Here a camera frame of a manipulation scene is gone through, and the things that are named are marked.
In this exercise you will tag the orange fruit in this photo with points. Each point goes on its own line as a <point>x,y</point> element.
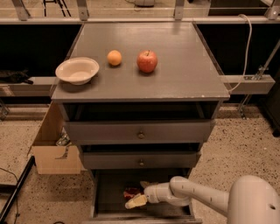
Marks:
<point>114,58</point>

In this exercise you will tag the black bag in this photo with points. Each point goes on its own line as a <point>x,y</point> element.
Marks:
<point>10,76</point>

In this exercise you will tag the cardboard box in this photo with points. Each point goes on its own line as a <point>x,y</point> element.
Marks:
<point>51,158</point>

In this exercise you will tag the grey drawer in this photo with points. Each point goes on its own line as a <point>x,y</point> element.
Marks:
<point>108,205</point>
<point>135,160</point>
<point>160,132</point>

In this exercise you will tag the grey bottom drawer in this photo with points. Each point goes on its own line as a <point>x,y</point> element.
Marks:
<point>108,205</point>

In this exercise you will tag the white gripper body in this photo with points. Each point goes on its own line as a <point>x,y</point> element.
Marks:
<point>152,193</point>

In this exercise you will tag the red apple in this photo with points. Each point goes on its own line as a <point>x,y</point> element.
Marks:
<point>147,61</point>

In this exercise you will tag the red coke can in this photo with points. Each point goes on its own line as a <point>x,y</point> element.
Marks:
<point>131,192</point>

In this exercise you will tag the white bowl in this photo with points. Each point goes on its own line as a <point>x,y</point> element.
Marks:
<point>77,71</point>

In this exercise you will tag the grey middle drawer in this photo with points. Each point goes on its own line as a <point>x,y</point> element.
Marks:
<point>135,160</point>

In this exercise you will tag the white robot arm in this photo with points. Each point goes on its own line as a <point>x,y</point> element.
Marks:
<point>251,200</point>

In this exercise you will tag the grey top drawer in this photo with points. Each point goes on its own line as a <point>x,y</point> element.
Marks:
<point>160,132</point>

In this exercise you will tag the metal rail frame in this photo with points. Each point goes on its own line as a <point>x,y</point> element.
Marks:
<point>35,12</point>

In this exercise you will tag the black floor bar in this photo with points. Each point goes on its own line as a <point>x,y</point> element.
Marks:
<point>10,192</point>

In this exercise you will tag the grey drawer cabinet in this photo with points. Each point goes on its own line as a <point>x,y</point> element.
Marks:
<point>144,103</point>

